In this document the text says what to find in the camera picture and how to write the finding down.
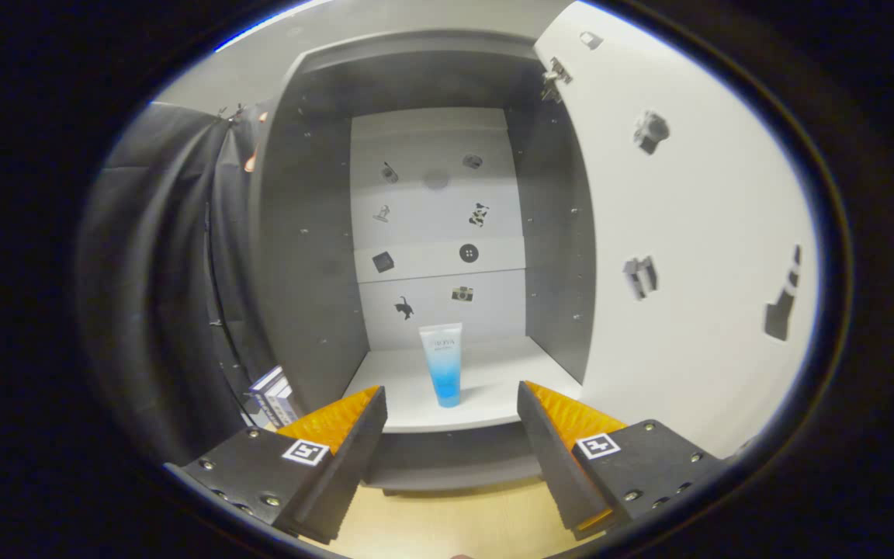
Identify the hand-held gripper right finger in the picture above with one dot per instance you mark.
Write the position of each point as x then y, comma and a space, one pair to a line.
556, 466

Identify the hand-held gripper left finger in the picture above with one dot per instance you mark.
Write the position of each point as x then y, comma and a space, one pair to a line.
350, 466

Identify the grey cabinet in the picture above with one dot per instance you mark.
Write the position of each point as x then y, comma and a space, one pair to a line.
315, 272

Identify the black stand pole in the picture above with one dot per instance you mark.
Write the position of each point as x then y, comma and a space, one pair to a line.
214, 295

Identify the black backdrop cloth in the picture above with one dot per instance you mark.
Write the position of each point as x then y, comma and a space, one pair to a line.
160, 295

